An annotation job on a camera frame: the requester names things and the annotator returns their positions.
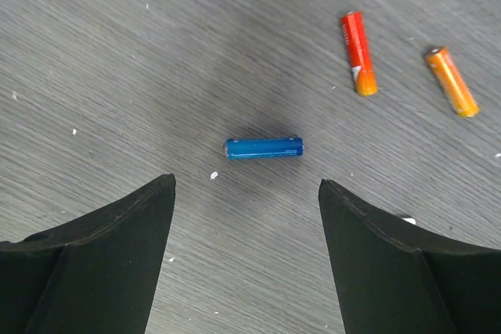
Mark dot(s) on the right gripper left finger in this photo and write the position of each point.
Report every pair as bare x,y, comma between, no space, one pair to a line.
95,274

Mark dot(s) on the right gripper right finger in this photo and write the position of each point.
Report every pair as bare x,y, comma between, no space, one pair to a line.
395,277

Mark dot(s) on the white battery cover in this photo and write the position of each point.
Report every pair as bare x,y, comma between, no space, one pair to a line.
411,220

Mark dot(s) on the blue battery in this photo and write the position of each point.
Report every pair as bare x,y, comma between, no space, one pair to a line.
244,149

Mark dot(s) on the orange battery right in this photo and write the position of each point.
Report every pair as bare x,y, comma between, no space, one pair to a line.
452,83

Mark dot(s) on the red battery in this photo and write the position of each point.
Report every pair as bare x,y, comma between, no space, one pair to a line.
359,58

